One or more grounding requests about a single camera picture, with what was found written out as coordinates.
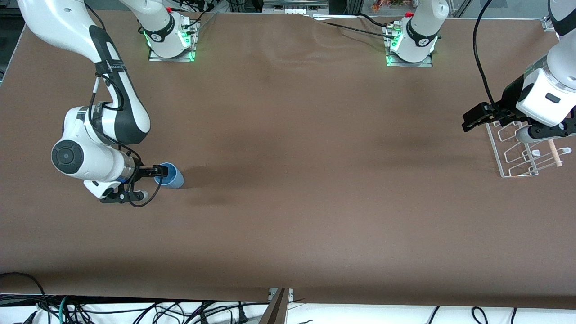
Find teal cable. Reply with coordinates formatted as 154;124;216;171
58;296;73;324

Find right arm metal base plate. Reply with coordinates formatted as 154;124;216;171
148;18;201;63

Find grey power strip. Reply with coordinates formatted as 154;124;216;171
263;0;329;14

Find brown wooden beam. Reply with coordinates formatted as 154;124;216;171
258;288;289;324

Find orange objects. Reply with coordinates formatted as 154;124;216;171
373;0;406;12

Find white wire rack wooden handle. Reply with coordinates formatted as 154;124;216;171
485;118;573;179

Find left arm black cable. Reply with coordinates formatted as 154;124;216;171
472;0;507;118

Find brown table cover sheet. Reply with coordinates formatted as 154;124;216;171
0;9;576;311

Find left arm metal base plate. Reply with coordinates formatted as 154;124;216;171
385;22;435;68

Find blue plastic cup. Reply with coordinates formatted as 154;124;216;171
154;162;185;189

